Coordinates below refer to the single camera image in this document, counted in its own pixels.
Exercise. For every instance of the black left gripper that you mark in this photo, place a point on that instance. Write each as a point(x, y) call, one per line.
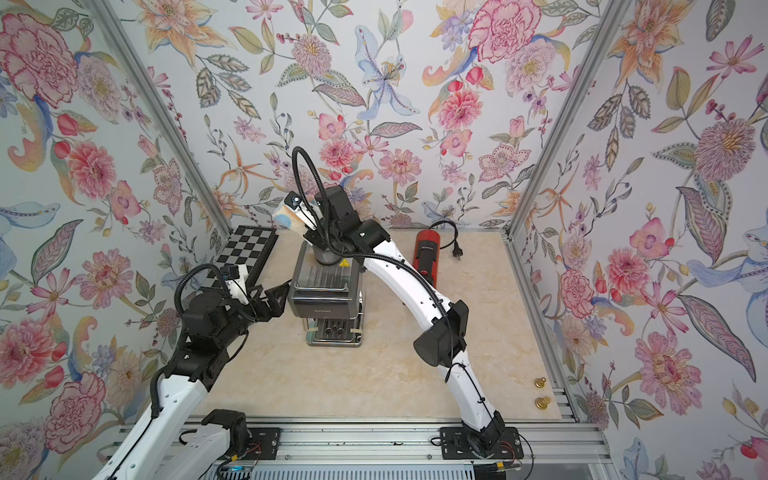
point(277, 308)

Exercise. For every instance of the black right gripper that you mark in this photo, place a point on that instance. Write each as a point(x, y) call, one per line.
point(317, 239)

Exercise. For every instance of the orange blue patterned cloth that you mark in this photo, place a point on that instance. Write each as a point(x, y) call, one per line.
point(295, 220)

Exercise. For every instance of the silver grey coffee machine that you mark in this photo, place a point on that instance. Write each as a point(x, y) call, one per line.
point(329, 299)

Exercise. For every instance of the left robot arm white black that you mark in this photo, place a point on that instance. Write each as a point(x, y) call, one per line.
point(216, 307)

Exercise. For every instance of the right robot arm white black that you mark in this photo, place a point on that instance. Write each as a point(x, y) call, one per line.
point(442, 343)

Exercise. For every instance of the red capsule coffee machine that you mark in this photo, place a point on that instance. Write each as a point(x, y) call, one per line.
point(426, 255)

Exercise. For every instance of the black white chessboard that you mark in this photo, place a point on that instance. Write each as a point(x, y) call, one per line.
point(250, 246)

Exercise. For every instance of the brass knob lower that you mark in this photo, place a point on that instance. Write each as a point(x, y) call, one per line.
point(543, 402)

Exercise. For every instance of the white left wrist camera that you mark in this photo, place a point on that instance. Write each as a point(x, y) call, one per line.
point(235, 277)

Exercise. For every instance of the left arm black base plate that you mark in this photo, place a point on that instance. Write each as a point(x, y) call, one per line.
point(261, 444)

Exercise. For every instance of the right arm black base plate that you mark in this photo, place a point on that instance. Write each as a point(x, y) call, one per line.
point(455, 444)

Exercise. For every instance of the left aluminium corner post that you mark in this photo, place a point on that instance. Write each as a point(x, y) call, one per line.
point(105, 17)

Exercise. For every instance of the aluminium corner post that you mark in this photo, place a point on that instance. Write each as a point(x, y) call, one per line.
point(607, 27)
point(105, 17)

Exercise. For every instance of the aluminium rail frame front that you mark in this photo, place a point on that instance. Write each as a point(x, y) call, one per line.
point(397, 448)

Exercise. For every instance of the right aluminium corner post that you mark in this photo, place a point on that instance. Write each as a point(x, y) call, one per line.
point(607, 27)

